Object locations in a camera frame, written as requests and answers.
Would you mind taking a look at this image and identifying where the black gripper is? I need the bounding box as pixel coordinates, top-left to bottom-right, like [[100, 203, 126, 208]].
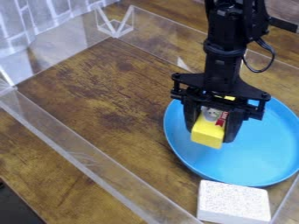
[[170, 40, 271, 143]]

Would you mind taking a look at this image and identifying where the yellow butter block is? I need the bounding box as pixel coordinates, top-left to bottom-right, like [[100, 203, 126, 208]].
[[190, 107, 229, 149]]

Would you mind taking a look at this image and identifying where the blue round tray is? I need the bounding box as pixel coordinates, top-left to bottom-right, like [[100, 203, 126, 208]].
[[162, 95, 299, 188]]

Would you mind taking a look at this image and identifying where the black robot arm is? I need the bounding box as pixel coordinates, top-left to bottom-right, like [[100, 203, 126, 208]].
[[170, 0, 273, 143]]

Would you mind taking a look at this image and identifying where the white speckled sponge block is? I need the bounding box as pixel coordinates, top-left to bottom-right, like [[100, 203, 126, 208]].
[[196, 180, 271, 224]]

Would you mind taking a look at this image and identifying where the dark wooden furniture edge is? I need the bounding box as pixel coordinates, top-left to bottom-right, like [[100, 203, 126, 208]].
[[269, 17, 299, 33]]

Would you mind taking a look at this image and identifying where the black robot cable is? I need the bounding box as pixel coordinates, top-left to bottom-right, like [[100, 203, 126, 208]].
[[240, 37, 276, 74]]

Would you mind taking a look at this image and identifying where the clear acrylic enclosure wall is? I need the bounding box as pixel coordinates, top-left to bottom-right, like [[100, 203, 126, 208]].
[[0, 0, 299, 224]]

